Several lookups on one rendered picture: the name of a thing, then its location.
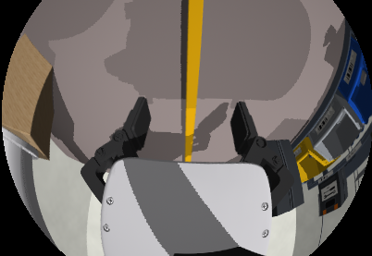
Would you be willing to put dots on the yellow vertical bar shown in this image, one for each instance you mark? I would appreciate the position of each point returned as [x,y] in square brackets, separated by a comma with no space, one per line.
[195,20]

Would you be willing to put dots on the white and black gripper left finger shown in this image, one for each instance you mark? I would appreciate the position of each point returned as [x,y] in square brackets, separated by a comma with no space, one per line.
[125,143]

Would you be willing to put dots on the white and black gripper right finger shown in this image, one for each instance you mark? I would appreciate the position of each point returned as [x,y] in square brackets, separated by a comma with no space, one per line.
[253,149]

